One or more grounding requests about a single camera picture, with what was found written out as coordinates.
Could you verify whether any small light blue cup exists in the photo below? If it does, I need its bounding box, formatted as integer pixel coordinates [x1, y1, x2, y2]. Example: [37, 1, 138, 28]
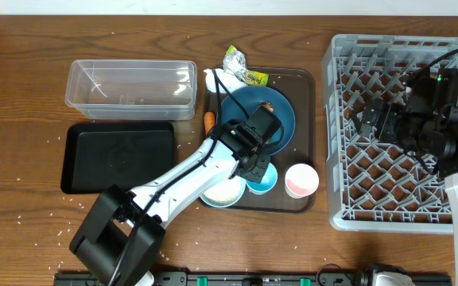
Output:
[246, 163, 278, 195]

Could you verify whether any blue plate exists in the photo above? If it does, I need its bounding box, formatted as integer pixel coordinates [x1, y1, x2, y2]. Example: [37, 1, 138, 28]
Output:
[219, 85, 297, 157]

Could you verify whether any orange carrot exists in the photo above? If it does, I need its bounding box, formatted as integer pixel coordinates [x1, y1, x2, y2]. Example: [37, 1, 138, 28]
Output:
[204, 111, 216, 136]

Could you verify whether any white pink cup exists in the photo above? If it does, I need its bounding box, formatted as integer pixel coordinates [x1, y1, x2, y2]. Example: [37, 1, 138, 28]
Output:
[285, 164, 320, 199]

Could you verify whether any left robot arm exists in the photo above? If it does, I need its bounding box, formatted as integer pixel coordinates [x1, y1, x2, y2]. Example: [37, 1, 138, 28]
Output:
[69, 106, 282, 285]

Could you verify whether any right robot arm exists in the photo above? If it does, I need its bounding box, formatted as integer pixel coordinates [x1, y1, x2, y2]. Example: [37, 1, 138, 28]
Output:
[351, 68, 458, 284]

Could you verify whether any grey dishwasher rack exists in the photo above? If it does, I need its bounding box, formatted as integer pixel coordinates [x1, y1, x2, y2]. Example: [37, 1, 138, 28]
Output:
[322, 34, 458, 234]

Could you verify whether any brown food scrap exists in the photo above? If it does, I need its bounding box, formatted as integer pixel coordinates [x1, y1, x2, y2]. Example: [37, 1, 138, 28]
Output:
[261, 102, 274, 113]

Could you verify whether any light blue rice bowl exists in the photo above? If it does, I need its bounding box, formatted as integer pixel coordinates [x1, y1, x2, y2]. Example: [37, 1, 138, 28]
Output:
[200, 176, 246, 208]

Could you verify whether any white crumpled napkin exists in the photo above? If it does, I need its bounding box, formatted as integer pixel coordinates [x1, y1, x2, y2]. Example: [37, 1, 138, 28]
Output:
[204, 68, 248, 94]

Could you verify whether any brown serving tray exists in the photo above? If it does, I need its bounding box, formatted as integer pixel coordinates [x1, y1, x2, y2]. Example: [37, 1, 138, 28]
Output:
[197, 66, 316, 214]

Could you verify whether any foil snack wrapper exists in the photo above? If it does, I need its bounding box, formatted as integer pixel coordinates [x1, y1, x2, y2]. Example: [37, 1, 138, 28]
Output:
[223, 45, 269, 87]

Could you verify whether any clear plastic bin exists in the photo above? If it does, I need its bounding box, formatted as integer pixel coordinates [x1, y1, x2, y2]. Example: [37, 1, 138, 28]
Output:
[64, 60, 197, 121]

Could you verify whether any black plastic bin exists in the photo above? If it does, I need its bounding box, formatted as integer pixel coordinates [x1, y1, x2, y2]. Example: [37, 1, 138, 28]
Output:
[60, 122, 174, 195]

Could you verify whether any black rail at table edge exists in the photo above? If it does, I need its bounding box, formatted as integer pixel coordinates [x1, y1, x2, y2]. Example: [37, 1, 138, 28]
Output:
[52, 272, 452, 286]

